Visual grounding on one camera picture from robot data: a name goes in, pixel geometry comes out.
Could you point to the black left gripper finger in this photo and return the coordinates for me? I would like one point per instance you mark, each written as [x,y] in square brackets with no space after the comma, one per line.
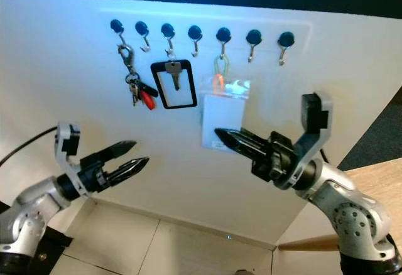
[118,150]
[130,169]

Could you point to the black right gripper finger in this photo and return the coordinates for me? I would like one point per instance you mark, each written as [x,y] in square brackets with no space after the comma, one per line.
[244,138]
[253,150]

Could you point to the clear key pouch orange tag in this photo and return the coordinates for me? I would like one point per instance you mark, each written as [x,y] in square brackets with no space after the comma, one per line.
[226,115]

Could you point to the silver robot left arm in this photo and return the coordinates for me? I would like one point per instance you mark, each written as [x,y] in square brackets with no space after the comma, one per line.
[31,215]

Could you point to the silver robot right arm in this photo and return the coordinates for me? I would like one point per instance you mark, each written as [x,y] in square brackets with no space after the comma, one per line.
[352,215]

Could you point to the black knob metal hook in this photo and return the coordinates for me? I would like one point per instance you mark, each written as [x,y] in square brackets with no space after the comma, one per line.
[195,32]
[223,34]
[286,38]
[116,25]
[168,30]
[254,36]
[141,28]

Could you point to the key bunch with red fob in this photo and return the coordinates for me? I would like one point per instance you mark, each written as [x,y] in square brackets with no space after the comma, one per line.
[149,100]

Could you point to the wooden table leg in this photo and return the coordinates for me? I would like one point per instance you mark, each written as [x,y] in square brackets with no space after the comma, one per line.
[311,243]

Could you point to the black carpet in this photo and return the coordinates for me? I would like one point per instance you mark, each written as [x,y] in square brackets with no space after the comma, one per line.
[374,137]

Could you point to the silver key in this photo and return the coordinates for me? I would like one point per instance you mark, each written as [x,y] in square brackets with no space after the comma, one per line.
[173,69]

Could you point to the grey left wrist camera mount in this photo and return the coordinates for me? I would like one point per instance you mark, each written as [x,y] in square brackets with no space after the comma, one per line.
[68,162]

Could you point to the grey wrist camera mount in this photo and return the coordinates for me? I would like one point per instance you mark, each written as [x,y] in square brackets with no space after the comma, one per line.
[325,108]
[68,162]

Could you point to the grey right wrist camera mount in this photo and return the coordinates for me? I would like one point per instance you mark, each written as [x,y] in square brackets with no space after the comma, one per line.
[325,108]

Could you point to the black rectangular frame key tag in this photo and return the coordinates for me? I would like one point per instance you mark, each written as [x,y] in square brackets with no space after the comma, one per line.
[154,86]

